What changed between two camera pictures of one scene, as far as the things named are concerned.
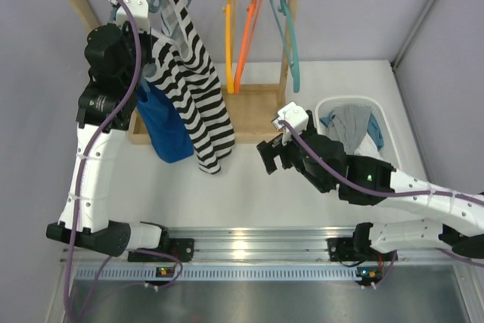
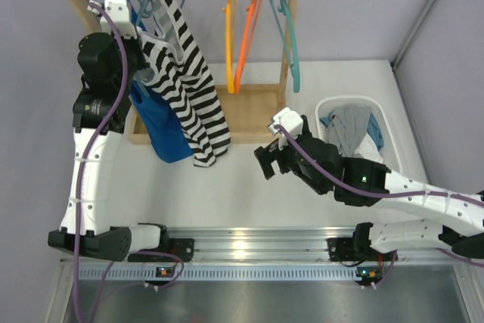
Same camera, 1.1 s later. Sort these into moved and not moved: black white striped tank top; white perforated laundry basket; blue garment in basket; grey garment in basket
Moved: black white striped tank top
Not moved: white perforated laundry basket; grey garment in basket; blue garment in basket
